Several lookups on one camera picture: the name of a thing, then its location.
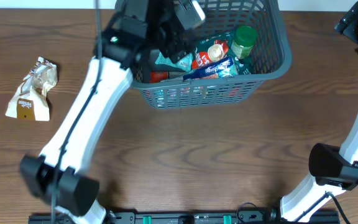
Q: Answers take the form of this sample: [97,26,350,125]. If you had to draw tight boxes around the green lid seasoning jar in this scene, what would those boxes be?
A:
[231,26,257,60]

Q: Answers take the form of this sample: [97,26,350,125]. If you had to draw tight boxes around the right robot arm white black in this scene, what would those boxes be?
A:
[265,1,358,223]

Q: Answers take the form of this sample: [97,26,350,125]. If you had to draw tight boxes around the light green packet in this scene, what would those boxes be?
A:
[155,52,193,72]

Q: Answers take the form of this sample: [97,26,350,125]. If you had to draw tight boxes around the beige paper snack bag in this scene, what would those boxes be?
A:
[5,57,58,121]

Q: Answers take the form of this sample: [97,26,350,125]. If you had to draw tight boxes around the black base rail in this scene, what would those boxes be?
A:
[27,209,340,224]

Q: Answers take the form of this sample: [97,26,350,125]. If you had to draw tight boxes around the orange snack bar packet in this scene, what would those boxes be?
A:
[149,71,185,85]

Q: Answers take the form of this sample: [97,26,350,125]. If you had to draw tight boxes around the grey plastic basket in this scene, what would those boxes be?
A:
[134,0,291,109]

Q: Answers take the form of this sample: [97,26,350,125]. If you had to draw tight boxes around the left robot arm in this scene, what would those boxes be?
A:
[19,0,206,223]

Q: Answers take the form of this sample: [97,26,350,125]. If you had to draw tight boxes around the colourful tissue pack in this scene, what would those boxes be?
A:
[182,56,239,81]

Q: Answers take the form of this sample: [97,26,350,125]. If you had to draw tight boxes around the green Nescafe coffee pouch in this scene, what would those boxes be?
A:
[191,30,254,75]

